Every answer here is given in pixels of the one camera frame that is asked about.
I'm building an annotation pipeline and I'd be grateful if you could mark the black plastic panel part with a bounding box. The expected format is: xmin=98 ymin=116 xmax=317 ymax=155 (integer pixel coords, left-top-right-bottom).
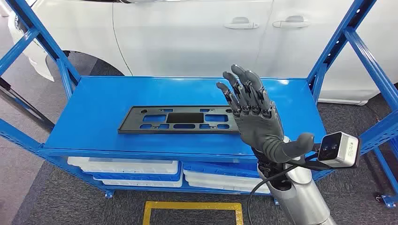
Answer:
xmin=117 ymin=105 xmax=242 ymax=135

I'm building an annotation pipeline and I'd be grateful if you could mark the white car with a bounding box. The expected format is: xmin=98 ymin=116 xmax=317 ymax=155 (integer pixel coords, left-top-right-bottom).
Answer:
xmin=8 ymin=0 xmax=398 ymax=106

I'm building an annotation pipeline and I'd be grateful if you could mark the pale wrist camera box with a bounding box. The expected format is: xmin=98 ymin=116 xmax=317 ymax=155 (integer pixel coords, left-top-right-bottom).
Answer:
xmin=317 ymin=131 xmax=361 ymax=169

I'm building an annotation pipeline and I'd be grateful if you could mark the white car door handle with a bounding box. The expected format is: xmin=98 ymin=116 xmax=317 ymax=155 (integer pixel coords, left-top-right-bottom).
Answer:
xmin=272 ymin=15 xmax=311 ymax=29
xmin=223 ymin=17 xmax=260 ymax=30

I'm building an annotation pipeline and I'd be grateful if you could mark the black metal bar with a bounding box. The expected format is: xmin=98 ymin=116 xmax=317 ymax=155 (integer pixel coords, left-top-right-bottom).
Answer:
xmin=0 ymin=77 xmax=55 ymax=133

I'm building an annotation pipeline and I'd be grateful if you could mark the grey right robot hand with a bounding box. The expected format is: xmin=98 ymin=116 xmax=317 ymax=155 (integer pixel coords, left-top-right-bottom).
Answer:
xmin=216 ymin=64 xmax=315 ymax=164

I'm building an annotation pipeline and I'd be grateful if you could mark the black camera bracket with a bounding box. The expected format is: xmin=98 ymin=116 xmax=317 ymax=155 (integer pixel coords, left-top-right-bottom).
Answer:
xmin=287 ymin=144 xmax=333 ymax=172

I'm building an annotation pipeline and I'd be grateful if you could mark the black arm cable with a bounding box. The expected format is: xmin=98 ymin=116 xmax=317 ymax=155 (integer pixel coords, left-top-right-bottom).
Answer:
xmin=246 ymin=165 xmax=299 ymax=225

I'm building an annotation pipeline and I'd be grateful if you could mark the blue metal shelf rack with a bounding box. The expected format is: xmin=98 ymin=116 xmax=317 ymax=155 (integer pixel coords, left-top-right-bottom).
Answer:
xmin=0 ymin=0 xmax=398 ymax=208

